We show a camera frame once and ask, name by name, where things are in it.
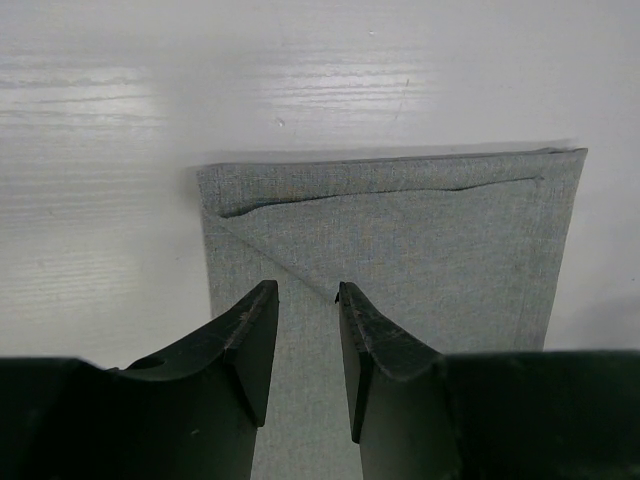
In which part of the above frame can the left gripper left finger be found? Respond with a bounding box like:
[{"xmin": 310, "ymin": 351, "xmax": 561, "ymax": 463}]
[{"xmin": 1, "ymin": 280, "xmax": 278, "ymax": 479}]

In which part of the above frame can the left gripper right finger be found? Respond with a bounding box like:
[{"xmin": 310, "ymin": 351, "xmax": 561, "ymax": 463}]
[{"xmin": 337, "ymin": 282, "xmax": 639, "ymax": 480}]

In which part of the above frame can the grey cloth napkin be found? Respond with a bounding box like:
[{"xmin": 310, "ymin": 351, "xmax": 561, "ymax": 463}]
[{"xmin": 197, "ymin": 149, "xmax": 587, "ymax": 479}]

